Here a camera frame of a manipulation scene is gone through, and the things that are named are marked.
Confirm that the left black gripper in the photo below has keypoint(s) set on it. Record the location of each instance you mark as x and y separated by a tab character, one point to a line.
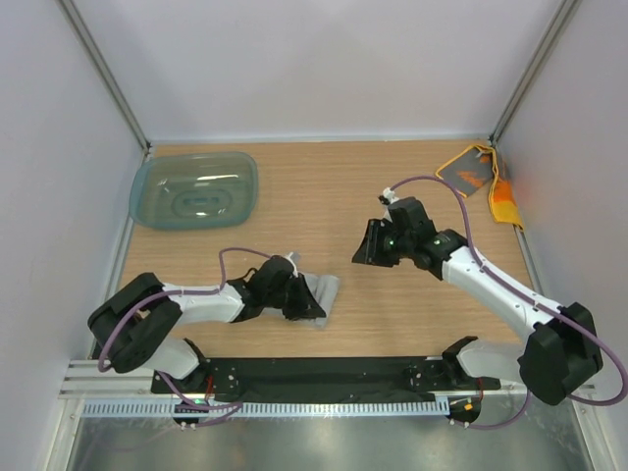
306	305

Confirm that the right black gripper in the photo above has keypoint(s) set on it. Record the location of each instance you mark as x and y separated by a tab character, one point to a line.
369	251

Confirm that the grey panda towel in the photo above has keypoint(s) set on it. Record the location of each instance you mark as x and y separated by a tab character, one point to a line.
325	289

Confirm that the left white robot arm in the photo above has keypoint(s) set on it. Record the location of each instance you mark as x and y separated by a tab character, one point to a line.
133	328

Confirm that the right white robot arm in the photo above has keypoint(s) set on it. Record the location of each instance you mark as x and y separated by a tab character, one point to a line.
555	355

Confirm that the grey orange towel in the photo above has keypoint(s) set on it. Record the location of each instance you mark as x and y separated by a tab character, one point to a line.
478	166

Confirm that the teal plastic container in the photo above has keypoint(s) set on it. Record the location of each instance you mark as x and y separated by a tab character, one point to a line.
195	191

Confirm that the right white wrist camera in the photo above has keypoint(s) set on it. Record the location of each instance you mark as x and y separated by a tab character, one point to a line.
387	197

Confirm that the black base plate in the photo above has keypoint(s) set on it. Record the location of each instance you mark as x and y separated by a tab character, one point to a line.
418	373

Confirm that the white slotted cable duct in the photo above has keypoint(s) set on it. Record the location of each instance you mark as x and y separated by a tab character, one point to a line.
170	408

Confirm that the aluminium rail frame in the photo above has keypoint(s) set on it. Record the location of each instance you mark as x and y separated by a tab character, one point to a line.
334	101

